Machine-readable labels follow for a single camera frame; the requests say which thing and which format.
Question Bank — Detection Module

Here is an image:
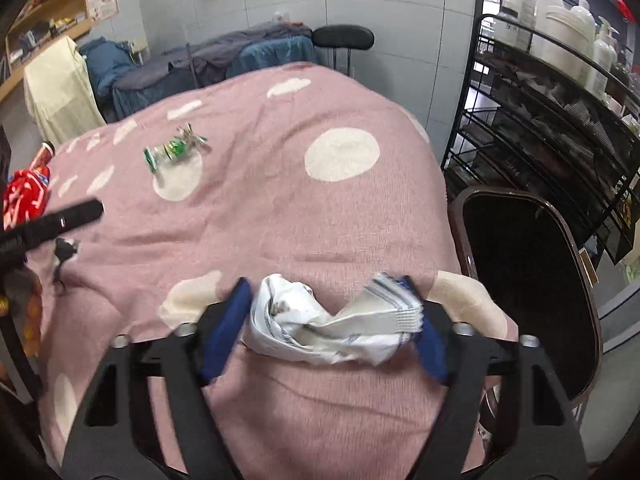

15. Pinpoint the green clear candy wrapper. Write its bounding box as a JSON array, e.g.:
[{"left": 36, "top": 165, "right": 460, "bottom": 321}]
[{"left": 143, "top": 124, "right": 208, "bottom": 174}]

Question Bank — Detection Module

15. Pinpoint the white printed wrapper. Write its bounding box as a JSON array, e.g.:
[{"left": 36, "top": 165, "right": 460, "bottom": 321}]
[{"left": 242, "top": 273, "right": 423, "bottom": 366}]

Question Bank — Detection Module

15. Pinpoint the dark brown trash bin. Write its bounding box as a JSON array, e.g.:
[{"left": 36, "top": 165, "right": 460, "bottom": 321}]
[{"left": 448, "top": 186, "right": 603, "bottom": 405}]

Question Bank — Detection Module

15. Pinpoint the person left hand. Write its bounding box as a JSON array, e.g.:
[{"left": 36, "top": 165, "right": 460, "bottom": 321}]
[{"left": 1, "top": 268, "right": 42, "bottom": 358}]

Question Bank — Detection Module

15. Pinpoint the red patterned cloth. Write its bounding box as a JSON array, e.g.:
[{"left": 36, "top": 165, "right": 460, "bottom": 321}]
[{"left": 2, "top": 166, "right": 50, "bottom": 231}]

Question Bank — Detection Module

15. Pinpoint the cream towel on chair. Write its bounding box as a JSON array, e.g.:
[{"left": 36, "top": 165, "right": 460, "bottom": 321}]
[{"left": 23, "top": 36, "right": 105, "bottom": 148}]

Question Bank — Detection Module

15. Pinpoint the massage bed with blue cover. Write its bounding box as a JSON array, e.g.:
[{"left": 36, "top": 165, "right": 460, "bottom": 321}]
[{"left": 79, "top": 22, "right": 318, "bottom": 122}]

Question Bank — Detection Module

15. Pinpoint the wooden cubby shelf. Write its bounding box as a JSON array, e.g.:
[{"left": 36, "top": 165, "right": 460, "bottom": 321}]
[{"left": 1, "top": 0, "right": 93, "bottom": 101}]

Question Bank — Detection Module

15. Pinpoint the pink polka dot bedspread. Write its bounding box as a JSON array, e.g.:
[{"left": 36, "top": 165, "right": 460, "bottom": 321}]
[{"left": 29, "top": 60, "right": 519, "bottom": 480}]

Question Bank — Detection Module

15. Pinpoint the black round stool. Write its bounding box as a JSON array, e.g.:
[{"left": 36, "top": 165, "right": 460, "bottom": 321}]
[{"left": 311, "top": 24, "right": 375, "bottom": 76}]

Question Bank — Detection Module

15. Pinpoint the large white tub jar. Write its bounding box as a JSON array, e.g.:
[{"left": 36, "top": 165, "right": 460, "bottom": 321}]
[{"left": 540, "top": 6, "right": 592, "bottom": 81}]

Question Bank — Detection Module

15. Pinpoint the black wire trolley cart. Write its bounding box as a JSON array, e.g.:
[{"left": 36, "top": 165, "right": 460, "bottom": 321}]
[{"left": 442, "top": 14, "right": 639, "bottom": 263}]

